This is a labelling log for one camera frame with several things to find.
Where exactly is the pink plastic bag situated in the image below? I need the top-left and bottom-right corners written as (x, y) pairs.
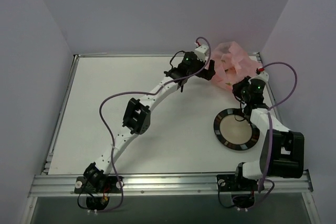
top-left (211, 41), bottom-right (261, 91)

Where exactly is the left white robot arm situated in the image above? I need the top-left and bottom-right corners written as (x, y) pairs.
top-left (83, 46), bottom-right (215, 192)

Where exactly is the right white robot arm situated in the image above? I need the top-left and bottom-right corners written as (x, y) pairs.
top-left (233, 76), bottom-right (305, 189)

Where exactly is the black rimmed ceramic plate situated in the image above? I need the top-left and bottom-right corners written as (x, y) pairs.
top-left (213, 108), bottom-right (260, 151)

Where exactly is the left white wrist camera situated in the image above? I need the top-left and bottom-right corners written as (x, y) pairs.
top-left (194, 45), bottom-right (209, 61)

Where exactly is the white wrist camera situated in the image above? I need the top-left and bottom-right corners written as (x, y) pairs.
top-left (255, 67), bottom-right (269, 82)
top-left (194, 45), bottom-right (209, 61)

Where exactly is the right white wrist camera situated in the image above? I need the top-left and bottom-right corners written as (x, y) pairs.
top-left (255, 67), bottom-right (269, 82)

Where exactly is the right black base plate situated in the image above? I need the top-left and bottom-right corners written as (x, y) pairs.
top-left (216, 173), bottom-right (258, 192)

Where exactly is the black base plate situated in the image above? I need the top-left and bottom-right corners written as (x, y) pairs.
top-left (74, 175), bottom-right (121, 194)
top-left (216, 173), bottom-right (258, 192)

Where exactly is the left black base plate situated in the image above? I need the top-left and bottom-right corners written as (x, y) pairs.
top-left (74, 175), bottom-right (121, 194)

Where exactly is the aluminium front rail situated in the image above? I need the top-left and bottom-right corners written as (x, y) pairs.
top-left (28, 172), bottom-right (313, 197)

